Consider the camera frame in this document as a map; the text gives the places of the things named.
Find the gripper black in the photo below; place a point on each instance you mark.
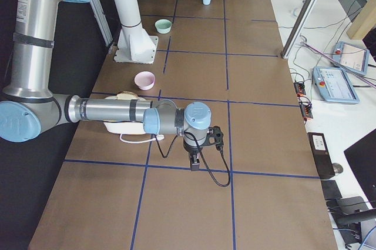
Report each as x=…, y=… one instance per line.
x=192, y=151

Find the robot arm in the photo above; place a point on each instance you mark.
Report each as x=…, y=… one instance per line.
x=76, y=62

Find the white power plug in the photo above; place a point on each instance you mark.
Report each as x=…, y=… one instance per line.
x=158, y=137

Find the green bowl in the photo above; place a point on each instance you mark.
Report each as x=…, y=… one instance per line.
x=163, y=26

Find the cream toaster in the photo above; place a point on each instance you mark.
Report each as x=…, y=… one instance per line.
x=128, y=128

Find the pink bowl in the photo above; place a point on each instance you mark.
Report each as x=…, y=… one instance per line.
x=145, y=80

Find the toast slice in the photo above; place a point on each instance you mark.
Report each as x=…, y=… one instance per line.
x=126, y=95

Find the black box with label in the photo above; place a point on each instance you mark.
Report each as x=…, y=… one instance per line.
x=321, y=155

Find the teach pendant near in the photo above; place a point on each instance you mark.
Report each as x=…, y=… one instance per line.
x=334, y=85

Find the teach pendant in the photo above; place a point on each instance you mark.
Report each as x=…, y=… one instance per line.
x=352, y=57
x=334, y=85

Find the teach pendant far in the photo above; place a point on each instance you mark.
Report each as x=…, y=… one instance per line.
x=352, y=57

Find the black monitor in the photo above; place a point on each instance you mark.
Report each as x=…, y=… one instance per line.
x=361, y=159

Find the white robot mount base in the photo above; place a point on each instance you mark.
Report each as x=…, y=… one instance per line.
x=138, y=47

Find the aluminium frame post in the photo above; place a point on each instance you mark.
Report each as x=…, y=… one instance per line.
x=306, y=9

